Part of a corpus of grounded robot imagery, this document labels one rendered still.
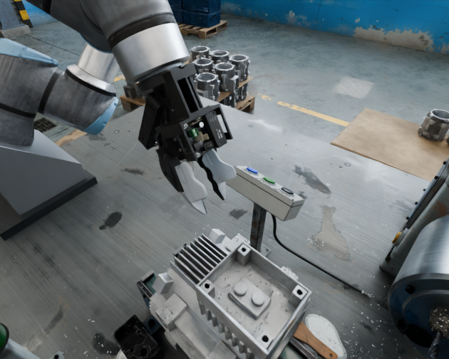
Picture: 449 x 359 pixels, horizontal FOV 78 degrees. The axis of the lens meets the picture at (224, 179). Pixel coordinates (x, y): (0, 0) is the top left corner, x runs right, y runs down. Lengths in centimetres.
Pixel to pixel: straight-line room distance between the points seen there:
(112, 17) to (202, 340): 43
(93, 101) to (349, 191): 90
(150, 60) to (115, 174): 81
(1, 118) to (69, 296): 52
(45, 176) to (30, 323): 42
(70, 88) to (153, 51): 63
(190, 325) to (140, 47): 38
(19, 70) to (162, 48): 67
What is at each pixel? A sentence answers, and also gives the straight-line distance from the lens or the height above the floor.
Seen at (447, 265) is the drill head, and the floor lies 113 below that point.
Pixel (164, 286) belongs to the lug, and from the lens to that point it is 47.
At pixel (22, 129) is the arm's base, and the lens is 102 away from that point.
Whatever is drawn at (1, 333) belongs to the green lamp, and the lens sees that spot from 59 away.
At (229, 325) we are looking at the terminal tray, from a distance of 40.
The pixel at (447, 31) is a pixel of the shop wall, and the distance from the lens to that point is 577.
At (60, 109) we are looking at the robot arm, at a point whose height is 109.
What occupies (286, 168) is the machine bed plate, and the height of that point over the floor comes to 80.
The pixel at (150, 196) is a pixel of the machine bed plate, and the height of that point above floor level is 80.
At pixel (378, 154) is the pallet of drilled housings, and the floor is 15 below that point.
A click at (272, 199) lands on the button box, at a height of 107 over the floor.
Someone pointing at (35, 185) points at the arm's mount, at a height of 90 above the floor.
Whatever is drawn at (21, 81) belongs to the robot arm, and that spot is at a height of 118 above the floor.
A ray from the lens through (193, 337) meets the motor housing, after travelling 46.
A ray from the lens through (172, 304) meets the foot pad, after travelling 47.
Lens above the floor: 150
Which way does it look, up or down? 43 degrees down
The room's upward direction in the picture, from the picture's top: straight up
